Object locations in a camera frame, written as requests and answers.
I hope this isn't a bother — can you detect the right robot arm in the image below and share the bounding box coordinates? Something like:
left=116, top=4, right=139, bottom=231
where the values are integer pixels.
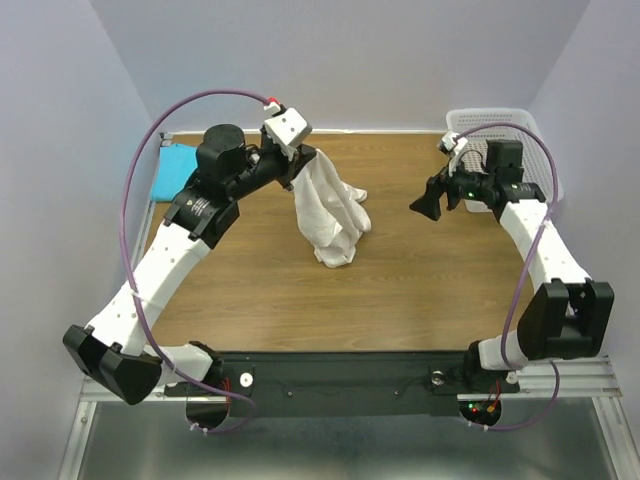
left=410, top=132, right=614, bottom=390

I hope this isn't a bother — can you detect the folded blue t shirt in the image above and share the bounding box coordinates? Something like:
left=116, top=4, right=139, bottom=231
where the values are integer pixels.
left=151, top=144, right=197, bottom=203

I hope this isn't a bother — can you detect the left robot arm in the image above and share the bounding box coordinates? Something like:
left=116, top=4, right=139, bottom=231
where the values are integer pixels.
left=63, top=120, right=315, bottom=405

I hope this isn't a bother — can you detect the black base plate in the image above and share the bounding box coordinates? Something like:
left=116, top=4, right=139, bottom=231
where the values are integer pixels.
left=164, top=351, right=521, bottom=419

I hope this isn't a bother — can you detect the white t shirt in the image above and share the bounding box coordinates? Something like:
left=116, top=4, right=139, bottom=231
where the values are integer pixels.
left=292, top=149, right=372, bottom=268

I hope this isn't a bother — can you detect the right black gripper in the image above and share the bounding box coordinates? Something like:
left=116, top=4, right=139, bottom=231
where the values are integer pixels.
left=407, top=153, right=493, bottom=221

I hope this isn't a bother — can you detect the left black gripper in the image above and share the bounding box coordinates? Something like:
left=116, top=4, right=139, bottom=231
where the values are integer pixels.
left=227, top=137, right=317, bottom=201

